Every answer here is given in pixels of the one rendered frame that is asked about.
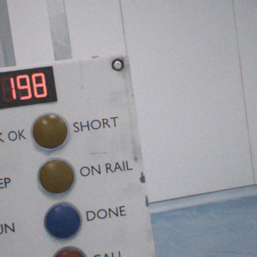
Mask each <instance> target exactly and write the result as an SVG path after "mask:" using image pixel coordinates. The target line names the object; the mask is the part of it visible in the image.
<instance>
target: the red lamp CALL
mask: <svg viewBox="0 0 257 257"><path fill-rule="evenodd" d="M55 257H84V256H83V255H82V254H81V253H79V252H78V251H75V250H64V251H61V252H60V253H58V254H57V255H56V256H55Z"/></svg>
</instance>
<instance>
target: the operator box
mask: <svg viewBox="0 0 257 257"><path fill-rule="evenodd" d="M50 65H51V66H53V71H54V79H55V83H56V91H57V99H58V101H57V102H46V103H37V104H29V105H24V106H16V107H8V108H0V134H1V133H2V135H1V136H0V138H1V139H3V140H4V142H2V141H1V140H0V178H2V180H0V183H1V182H3V183H2V184H0V187H4V188H0V233H1V232H2V229H1V224H2V226H3V232H2V233H1V234H0V257H53V255H54V254H55V252H56V251H58V250H59V249H61V248H63V247H66V246H74V247H77V248H79V249H81V250H82V251H83V252H84V253H85V254H86V256H87V257H94V256H95V255H100V256H96V257H104V256H105V254H107V256H108V257H112V252H113V255H114V257H119V251H120V257H156V256H155V248H154V240H153V232H152V226H151V218H150V209H149V202H148V197H147V189H146V180H145V172H144V167H143V159H142V151H141V143H140V138H139V130H138V122H137V113H136V109H135V101H134V93H133V84H132V79H131V71H130V59H129V55H128V54H127V53H115V54H106V55H101V56H93V57H84V58H79V59H70V60H61V61H53V62H48V63H39V64H36V63H35V64H26V65H18V66H12V67H4V68H0V72H6V71H14V70H19V69H28V68H37V67H45V66H50ZM47 112H53V113H57V114H59V115H61V116H62V117H63V118H64V119H65V120H66V121H67V124H68V126H69V137H68V140H67V141H66V143H65V144H64V145H63V146H61V147H60V148H59V149H57V150H50V151H49V150H44V149H41V148H40V147H38V146H37V145H36V144H35V143H34V142H33V140H32V137H31V134H30V129H31V126H32V123H33V121H34V120H35V118H36V117H38V116H39V115H41V114H44V113H47ZM113 117H118V118H115V124H116V127H115V126H114V119H110V118H113ZM102 119H108V123H107V124H108V125H109V126H110V127H111V128H109V127H108V126H107V125H106V124H104V128H103V122H102ZM93 120H98V121H100V123H101V127H100V128H99V129H97V130H94V129H93V128H92V127H91V122H92V121H93ZM87 121H88V122H89V130H90V131H88V127H83V132H81V125H80V122H81V123H82V126H87ZM76 122H77V123H78V124H75V126H76V127H78V128H79V129H80V130H79V132H78V133H75V132H74V130H75V131H78V129H77V128H75V127H74V126H73V124H74V123H76ZM18 130H19V131H20V133H21V132H22V130H24V131H23V133H22V134H21V135H23V136H24V137H25V138H26V139H24V138H23V137H22V136H20V138H21V139H20V140H19V135H18ZM11 131H14V132H15V133H16V134H17V139H16V140H14V141H11V140H10V139H9V133H10V132H11ZM51 158H63V159H66V160H67V161H69V162H70V163H71V164H72V166H73V167H74V168H75V172H76V180H75V183H74V185H73V187H72V189H71V190H70V191H69V192H67V193H65V194H63V195H60V196H52V195H50V194H47V193H46V192H44V191H43V190H42V189H41V187H40V186H39V184H38V180H37V173H38V170H39V168H40V167H41V165H42V164H43V163H44V162H45V161H47V160H49V159H51ZM123 161H124V165H125V170H124V167H123ZM126 161H127V162H128V168H132V169H131V170H127V164H126ZM107 163H109V164H110V165H111V167H110V168H111V169H112V171H113V172H112V171H111V170H110V169H107V170H108V173H107V172H106V164H107ZM116 163H118V164H119V165H120V166H121V168H122V170H123V171H121V169H120V168H119V169H116V171H115V172H114V170H115V165H116ZM91 165H92V166H94V167H95V169H96V170H97V171H99V167H98V165H99V166H100V174H99V173H98V172H97V171H96V170H95V169H94V168H93V171H94V175H92V168H91ZM84 166H87V167H89V169H90V174H89V175H88V176H82V175H81V173H80V169H81V168H82V167H84ZM6 177H8V178H10V182H9V183H6V187H7V188H6V187H5V183H4V178H6ZM60 202H66V203H71V204H73V205H75V206H77V207H78V209H79V210H80V212H81V215H82V225H81V228H80V231H79V233H78V234H77V235H76V236H74V237H73V238H71V239H69V240H57V239H54V238H52V237H51V236H50V235H48V233H47V232H46V230H45V226H44V217H45V214H46V212H47V211H48V209H49V208H50V207H51V206H52V205H54V204H56V203H60ZM124 205H125V207H121V210H126V211H123V212H122V215H123V214H126V215H125V216H120V208H119V207H120V206H124ZM116 207H118V216H116V215H115V214H114V213H112V212H111V211H110V214H111V217H110V216H109V211H108V208H110V209H111V210H113V211H114V212H115V213H116V214H117V212H116ZM100 209H105V210H106V211H107V216H106V218H103V219H100V218H98V217H97V211H98V210H100ZM86 211H93V212H94V213H95V218H94V219H93V220H91V221H88V220H87V212H86ZM13 222H14V229H15V232H13V231H12V230H11V229H9V228H8V227H7V226H6V229H7V233H6V232H5V226H4V224H6V225H8V226H9V227H10V228H12V229H13V225H12V223H13Z"/></svg>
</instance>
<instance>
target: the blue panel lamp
mask: <svg viewBox="0 0 257 257"><path fill-rule="evenodd" d="M79 226H80V217H79V214H78V212H77V211H76V210H75V209H74V208H73V207H71V206H69V205H58V206H56V207H54V208H52V209H51V210H50V211H49V213H48V215H47V217H46V228H47V230H48V231H49V233H50V234H52V235H53V236H55V237H57V238H61V239H64V238H68V237H71V236H72V235H74V234H75V233H76V232H77V230H78V229H79Z"/></svg>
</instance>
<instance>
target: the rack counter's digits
mask: <svg viewBox="0 0 257 257"><path fill-rule="evenodd" d="M0 87H1V94H2V101H3V103H6V102H13V101H19V100H32V99H40V98H48V97H49V92H48V85H47V80H46V73H45V72H36V73H27V74H22V75H13V76H5V77H0Z"/></svg>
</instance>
